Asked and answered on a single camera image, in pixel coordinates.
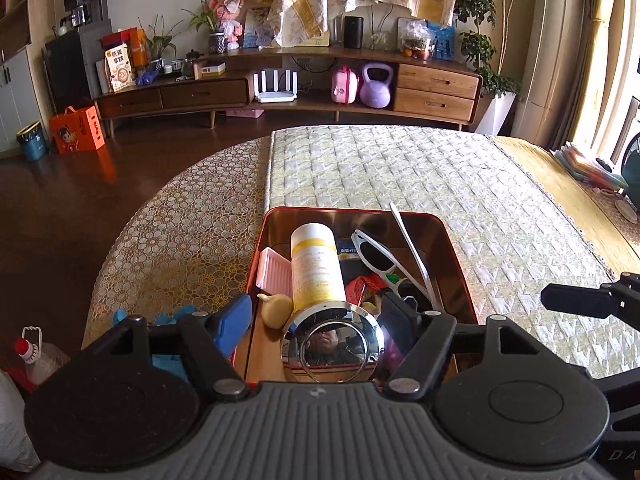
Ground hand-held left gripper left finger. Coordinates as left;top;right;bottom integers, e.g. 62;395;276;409
85;294;252;402

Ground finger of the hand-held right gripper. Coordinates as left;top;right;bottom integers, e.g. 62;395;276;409
541;272;640;333

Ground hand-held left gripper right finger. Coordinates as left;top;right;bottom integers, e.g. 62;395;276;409
381;292;548;402

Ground beige garlic-shaped toy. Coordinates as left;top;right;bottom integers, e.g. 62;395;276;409
256;291;294;329

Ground red snack packet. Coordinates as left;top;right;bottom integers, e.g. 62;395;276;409
345;274;390;307

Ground white sunglasses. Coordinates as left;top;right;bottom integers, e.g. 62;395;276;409
351;202;438;311

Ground red metal tin box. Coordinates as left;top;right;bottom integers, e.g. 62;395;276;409
232;206;480;391

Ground white and yellow bottle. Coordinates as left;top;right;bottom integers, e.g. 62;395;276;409
290;223;347;313

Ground white round coaster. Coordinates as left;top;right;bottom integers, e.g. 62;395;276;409
614;199;640;224

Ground lace patterned tablecloth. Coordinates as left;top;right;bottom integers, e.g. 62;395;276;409
80;135;640;351

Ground stack of books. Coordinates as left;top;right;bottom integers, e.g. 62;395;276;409
550;142;626;193

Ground teal and orange desk holder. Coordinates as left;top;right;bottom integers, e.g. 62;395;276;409
622;132;640;196

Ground cream quilted table mat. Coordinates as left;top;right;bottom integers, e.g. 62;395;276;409
262;125;640;381

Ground plastic bottle with red cap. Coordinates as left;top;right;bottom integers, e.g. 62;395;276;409
14;326;71;386

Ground white planter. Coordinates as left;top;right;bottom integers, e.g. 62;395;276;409
472;91;517;137

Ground purple kettlebell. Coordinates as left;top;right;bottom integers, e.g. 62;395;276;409
360;62;393;108

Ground white router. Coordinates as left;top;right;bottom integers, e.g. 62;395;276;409
252;70;299;105

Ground pink toy suitcase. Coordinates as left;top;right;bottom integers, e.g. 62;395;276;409
331;66;361;106

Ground white plastic bag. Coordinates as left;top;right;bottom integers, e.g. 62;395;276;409
0;370;41;473

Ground wooden tv cabinet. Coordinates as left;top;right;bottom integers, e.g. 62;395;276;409
94;46;483;136

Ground covered standing air conditioner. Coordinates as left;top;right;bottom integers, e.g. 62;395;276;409
510;0;588;143

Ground orange gift box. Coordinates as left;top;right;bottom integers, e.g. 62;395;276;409
48;106;107;154

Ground yellow curtain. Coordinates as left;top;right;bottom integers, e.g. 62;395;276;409
570;0;640;151

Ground teal bucket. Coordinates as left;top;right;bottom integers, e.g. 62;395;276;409
16;121;49;162

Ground white snack bag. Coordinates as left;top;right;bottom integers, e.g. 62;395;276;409
104;45;136;93

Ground plastic bag of fruit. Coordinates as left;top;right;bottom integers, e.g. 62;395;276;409
400;20;435;61

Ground blue picture card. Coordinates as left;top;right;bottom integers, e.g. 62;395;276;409
427;22;457;61

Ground potted orchid plant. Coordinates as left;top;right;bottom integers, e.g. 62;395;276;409
182;0;228;55

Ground small potted plant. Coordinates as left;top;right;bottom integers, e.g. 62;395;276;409
137;15;186;73

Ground black cylindrical speaker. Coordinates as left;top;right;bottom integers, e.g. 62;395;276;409
344;16;365;50

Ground white fan-shaped ornament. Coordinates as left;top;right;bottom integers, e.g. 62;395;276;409
367;2;416;52

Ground illustrated picture board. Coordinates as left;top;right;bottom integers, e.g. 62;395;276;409
243;6;275;48

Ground black mini fridge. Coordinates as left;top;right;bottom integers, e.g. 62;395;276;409
44;19;113;113

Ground pink plush doll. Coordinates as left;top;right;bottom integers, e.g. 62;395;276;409
210;0;246;51

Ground red gift box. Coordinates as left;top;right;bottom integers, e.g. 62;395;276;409
100;28;150;68

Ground tall potted tree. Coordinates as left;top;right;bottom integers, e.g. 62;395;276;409
452;0;536;98

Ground black coffee machine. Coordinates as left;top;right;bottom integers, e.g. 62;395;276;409
62;0;108;28

